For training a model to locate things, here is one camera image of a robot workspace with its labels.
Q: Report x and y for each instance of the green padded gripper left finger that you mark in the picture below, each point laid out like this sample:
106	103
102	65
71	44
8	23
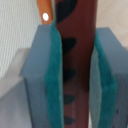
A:
43	77

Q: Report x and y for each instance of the green padded gripper right finger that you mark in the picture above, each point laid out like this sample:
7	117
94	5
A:
108	98

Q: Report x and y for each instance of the grilled brown sausage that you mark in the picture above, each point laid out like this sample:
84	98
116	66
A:
76	22

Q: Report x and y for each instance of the beige woven placemat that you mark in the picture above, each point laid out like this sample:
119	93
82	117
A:
19	20

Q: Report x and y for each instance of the round wooden plate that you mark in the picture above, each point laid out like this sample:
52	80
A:
114	14

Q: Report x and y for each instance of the knife with wooden handle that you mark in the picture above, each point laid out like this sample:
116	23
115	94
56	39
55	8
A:
45	11

